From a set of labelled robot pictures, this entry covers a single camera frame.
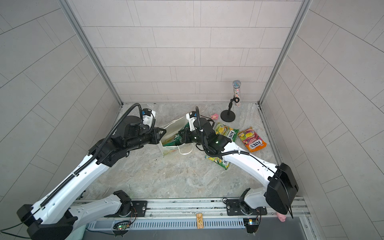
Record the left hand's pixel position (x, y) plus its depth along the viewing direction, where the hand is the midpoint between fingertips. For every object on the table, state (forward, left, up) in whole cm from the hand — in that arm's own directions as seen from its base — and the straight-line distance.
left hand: (170, 131), depth 65 cm
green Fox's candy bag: (+17, -34, -28) cm, 47 cm away
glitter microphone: (+32, -34, 0) cm, 47 cm away
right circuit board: (-32, -37, -29) cm, 57 cm away
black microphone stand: (+32, -35, -29) cm, 55 cm away
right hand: (+2, -2, -7) cm, 7 cm away
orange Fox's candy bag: (+11, -46, -27) cm, 55 cm away
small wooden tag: (-31, -13, -27) cm, 43 cm away
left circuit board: (-33, +20, -25) cm, 47 cm away
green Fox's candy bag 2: (-3, -24, -27) cm, 36 cm away
